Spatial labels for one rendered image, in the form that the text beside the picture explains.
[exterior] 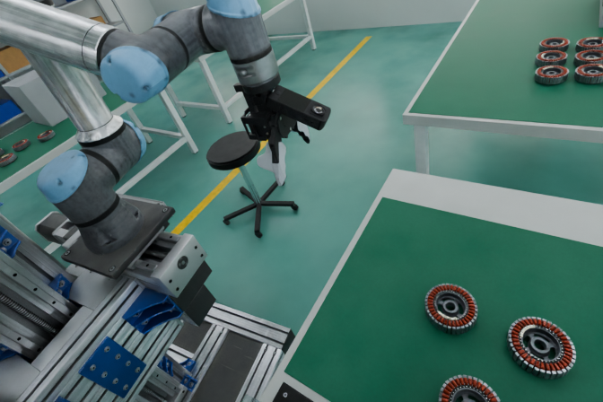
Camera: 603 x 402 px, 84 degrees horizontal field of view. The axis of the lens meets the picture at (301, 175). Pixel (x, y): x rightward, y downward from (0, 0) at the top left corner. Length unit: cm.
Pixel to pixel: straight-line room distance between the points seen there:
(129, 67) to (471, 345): 84
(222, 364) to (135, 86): 132
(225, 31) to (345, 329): 72
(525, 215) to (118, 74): 104
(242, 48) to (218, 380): 134
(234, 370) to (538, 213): 124
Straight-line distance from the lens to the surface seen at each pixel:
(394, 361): 88
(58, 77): 90
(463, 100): 163
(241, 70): 59
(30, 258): 110
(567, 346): 90
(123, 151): 96
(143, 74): 51
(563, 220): 115
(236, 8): 56
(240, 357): 161
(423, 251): 102
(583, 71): 180
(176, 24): 60
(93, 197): 91
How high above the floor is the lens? 158
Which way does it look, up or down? 38 degrees down
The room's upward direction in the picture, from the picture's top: 19 degrees counter-clockwise
